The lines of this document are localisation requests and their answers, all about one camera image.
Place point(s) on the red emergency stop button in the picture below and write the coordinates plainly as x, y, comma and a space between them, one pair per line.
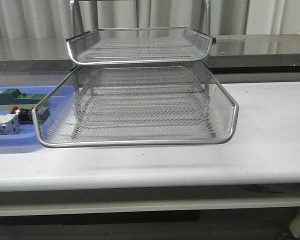
25, 115

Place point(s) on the blue plastic tray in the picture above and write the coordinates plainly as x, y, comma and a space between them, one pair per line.
26, 135

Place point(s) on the grey stone counter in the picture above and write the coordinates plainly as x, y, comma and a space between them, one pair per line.
256, 58

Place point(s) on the green terminal block module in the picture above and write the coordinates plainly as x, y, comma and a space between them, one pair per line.
13, 97

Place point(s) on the white circuit breaker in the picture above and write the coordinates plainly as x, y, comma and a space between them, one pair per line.
9, 124

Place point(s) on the grey pleated curtain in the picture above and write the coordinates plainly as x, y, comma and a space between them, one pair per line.
40, 19

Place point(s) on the grey metal rack frame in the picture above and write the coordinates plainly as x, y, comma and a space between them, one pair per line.
77, 29

